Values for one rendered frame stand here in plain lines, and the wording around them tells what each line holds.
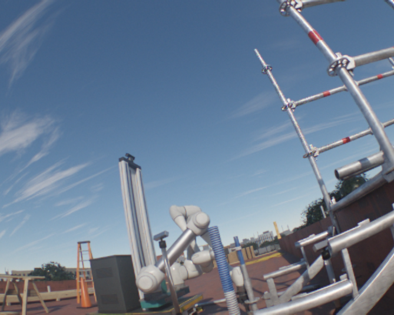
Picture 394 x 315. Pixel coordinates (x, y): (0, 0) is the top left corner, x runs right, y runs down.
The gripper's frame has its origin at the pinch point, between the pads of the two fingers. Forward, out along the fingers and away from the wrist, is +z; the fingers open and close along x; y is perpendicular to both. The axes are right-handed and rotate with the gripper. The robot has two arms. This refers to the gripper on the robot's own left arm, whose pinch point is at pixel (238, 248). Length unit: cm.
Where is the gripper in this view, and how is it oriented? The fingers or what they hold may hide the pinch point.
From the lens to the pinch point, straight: 192.6
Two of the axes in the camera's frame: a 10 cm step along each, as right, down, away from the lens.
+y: 2.3, 8.8, -4.2
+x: -1.1, -4.0, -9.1
